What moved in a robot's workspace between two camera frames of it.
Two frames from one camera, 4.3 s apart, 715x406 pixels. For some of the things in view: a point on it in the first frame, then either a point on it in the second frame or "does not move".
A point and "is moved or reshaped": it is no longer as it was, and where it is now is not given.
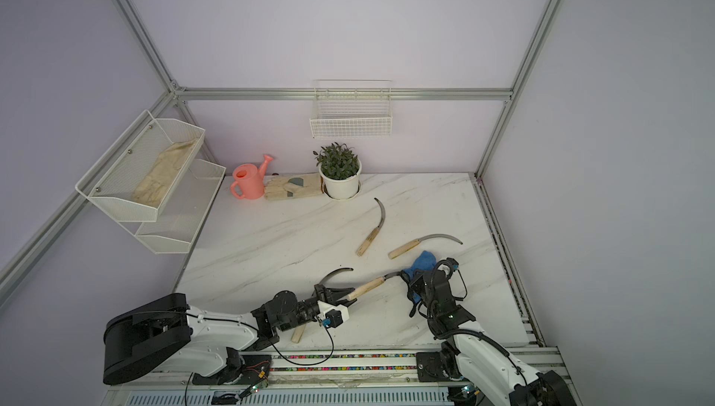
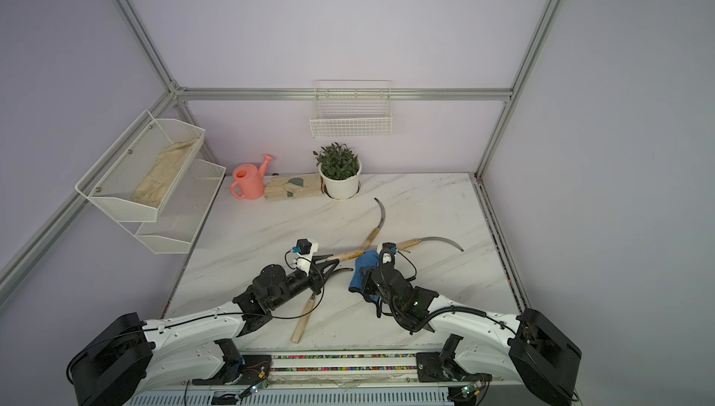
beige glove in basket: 156,182 does not move
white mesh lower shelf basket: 182,210 does not move
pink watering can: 249,181 does not move
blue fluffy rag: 424,260 -> 363,261
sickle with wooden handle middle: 371,285 is moved or reshaped
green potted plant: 337,161 does not move
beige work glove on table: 292,185 does not move
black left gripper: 330,293 -> 316,278
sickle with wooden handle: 300,331 does not move
